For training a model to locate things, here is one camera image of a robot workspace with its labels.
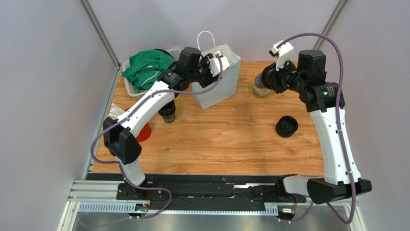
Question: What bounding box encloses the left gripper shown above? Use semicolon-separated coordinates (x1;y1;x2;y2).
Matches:
187;53;221;89

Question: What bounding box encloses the single black coffee cup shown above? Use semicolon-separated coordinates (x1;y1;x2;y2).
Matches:
254;72;266;90

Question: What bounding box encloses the white paper bag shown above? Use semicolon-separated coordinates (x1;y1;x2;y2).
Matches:
192;44;241;110

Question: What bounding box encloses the black cup stack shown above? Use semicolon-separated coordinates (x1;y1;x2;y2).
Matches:
158;100;176;123

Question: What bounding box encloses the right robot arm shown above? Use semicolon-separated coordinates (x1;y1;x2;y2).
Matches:
258;50;372;204

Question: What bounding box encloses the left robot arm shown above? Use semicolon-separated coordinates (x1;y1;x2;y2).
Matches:
102;47;224;189

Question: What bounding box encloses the green cloth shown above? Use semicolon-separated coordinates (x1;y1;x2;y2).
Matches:
122;49;174;92

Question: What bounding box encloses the red cup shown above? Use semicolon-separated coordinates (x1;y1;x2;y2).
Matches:
136;123;152;142

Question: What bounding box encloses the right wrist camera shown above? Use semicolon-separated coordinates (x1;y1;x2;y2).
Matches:
269;40;294;71

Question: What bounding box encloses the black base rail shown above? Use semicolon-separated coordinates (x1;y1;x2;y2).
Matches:
116;174;307;211

